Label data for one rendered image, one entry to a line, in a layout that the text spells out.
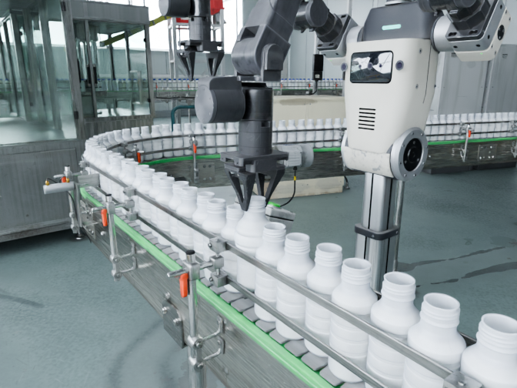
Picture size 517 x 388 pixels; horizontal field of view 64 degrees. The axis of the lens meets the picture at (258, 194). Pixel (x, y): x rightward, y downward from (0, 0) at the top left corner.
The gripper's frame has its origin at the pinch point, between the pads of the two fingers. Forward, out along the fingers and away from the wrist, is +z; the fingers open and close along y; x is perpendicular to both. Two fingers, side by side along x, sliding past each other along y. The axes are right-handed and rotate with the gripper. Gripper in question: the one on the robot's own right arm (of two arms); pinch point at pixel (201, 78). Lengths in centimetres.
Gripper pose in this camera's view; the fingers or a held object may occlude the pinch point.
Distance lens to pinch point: 113.5
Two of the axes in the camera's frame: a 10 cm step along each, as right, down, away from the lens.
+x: 6.0, 2.2, -7.7
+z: 0.0, 9.6, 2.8
